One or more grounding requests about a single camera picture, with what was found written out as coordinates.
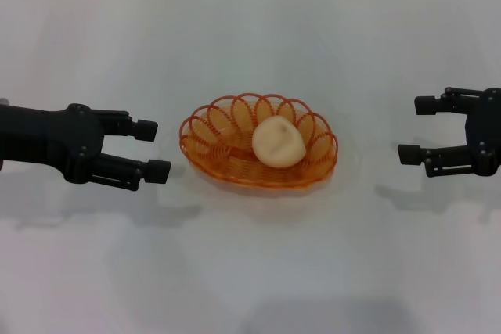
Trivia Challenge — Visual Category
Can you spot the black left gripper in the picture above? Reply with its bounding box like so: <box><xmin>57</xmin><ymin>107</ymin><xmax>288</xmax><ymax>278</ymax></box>
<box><xmin>0</xmin><ymin>102</ymin><xmax>172</xmax><ymax>192</ymax></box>

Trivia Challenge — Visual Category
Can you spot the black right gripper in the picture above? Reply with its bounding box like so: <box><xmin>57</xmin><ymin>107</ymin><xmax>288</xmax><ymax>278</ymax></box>
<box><xmin>398</xmin><ymin>86</ymin><xmax>501</xmax><ymax>178</ymax></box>

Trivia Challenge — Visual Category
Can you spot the orange plastic wire basket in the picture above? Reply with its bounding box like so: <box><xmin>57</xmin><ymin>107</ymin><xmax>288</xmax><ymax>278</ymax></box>
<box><xmin>178</xmin><ymin>93</ymin><xmax>339</xmax><ymax>189</ymax></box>

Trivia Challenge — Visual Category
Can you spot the beige steamed bun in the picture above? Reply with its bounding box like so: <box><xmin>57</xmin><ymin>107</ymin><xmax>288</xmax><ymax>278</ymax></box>
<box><xmin>251</xmin><ymin>115</ymin><xmax>307</xmax><ymax>169</ymax></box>

